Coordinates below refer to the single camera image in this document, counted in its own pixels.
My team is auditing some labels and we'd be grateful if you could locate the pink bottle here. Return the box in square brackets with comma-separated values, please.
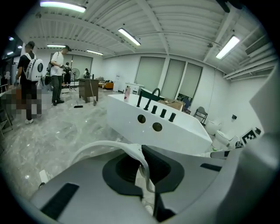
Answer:
[123, 85, 131, 103]

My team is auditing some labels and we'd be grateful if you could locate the broom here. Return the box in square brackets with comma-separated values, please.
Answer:
[88, 78, 98, 107]

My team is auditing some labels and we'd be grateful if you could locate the dark brown wooden cabinet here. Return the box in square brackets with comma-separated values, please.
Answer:
[78, 78, 100, 104]

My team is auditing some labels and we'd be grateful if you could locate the orange sofa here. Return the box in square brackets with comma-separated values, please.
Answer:
[98, 80, 115, 90]

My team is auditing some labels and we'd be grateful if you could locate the white bathtub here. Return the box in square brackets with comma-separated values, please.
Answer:
[106, 93, 213, 156]

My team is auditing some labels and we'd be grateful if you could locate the open brown cardboard box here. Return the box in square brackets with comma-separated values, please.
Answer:
[157, 98, 186, 111]

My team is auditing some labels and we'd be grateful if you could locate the dark green bathtub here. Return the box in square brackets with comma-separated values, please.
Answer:
[140, 87, 165, 102]

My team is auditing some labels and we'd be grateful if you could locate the white toilet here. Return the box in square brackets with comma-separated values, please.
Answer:
[205, 119, 223, 136]
[215, 130, 241, 150]

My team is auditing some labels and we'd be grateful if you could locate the white backpack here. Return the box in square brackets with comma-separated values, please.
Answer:
[23, 53, 44, 82]

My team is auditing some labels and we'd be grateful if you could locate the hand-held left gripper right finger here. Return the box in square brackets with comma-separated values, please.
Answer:
[141, 144, 226, 223]

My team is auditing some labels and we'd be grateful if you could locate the grey window blind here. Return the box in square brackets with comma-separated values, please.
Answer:
[134, 56, 166, 86]
[161, 59, 187, 99]
[178, 63, 203, 99]

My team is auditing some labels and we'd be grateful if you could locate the white power strip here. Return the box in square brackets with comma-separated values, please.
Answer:
[38, 169, 49, 184]

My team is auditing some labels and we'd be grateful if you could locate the ceiling air vent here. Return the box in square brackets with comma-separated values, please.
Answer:
[245, 35, 270, 56]

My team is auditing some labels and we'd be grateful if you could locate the black head camera mount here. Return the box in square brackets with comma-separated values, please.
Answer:
[215, 0, 244, 13]

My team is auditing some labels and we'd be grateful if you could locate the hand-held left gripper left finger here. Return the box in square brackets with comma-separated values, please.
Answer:
[30, 150, 158, 224]

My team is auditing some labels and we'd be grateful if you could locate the white water dispenser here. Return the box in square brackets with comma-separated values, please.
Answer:
[113, 74, 121, 93]

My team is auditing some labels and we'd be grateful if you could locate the black folding chair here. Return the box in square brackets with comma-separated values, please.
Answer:
[193, 106, 209, 126]

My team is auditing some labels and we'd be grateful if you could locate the black standing fan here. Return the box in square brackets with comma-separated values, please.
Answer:
[70, 68, 81, 88]

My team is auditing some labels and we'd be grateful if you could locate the black curved bathtub faucet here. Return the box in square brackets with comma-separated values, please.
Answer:
[143, 87, 161, 111]

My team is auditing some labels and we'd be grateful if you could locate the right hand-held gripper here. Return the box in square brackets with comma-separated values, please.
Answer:
[210, 127, 262, 159]

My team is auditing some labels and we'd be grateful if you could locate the white vanity cabinet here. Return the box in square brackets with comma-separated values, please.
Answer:
[125, 82, 145, 95]

